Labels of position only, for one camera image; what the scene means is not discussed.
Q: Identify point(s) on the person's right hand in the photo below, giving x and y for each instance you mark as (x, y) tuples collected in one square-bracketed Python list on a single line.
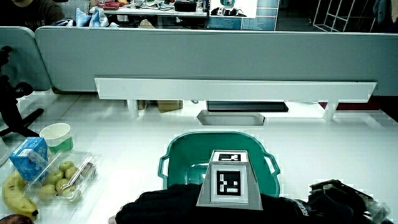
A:
[(168, 205)]

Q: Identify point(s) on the person's right forearm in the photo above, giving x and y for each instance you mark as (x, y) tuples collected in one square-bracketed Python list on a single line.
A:
[(335, 205)]

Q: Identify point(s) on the green plastic basin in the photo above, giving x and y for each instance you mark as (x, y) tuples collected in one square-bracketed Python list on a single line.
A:
[(192, 149)]

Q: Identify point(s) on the clear plastic fruit container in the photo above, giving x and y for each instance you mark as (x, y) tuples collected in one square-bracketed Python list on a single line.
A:
[(90, 161)]

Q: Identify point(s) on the large cardboard box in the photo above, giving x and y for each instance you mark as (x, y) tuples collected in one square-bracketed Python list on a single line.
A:
[(169, 105)]

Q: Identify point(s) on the small cardboard box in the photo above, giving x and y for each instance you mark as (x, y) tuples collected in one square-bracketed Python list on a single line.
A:
[(141, 104)]

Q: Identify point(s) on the grey rectangular tray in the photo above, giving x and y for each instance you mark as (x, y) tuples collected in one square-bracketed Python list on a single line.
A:
[(230, 119)]

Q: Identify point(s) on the pile of green kiwi fruits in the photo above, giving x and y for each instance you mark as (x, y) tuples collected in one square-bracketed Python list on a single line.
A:
[(54, 177)]

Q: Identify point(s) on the white desk shelf riser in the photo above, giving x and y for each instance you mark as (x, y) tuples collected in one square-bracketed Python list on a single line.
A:
[(217, 90)]

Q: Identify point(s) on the black flat keyboard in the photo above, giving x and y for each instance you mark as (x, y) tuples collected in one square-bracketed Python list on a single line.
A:
[(245, 106)]

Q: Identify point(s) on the white and green paper cup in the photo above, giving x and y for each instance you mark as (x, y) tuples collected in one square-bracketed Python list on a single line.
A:
[(57, 133)]

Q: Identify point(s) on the blue drink carton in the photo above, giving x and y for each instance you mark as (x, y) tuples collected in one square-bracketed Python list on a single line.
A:
[(25, 158)]

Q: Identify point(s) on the red apple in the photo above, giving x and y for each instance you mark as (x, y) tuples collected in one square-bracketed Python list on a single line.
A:
[(15, 220)]

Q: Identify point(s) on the yellow banana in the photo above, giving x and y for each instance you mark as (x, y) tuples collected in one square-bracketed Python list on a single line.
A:
[(14, 199)]

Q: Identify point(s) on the long grey desk partition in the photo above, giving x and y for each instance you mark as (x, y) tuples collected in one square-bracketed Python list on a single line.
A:
[(217, 53)]

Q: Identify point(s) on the white background desk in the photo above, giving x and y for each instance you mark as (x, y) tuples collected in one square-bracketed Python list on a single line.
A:
[(149, 12)]

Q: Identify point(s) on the black box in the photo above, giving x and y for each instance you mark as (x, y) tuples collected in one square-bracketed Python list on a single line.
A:
[(185, 6)]

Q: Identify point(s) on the light blue plastic bags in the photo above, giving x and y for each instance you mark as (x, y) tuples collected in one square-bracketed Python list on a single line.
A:
[(96, 18)]

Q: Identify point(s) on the short grey desk partition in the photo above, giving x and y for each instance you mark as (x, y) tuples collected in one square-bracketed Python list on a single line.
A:
[(25, 56)]

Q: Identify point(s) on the black camera tripod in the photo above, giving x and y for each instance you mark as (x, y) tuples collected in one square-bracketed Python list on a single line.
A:
[(11, 112)]

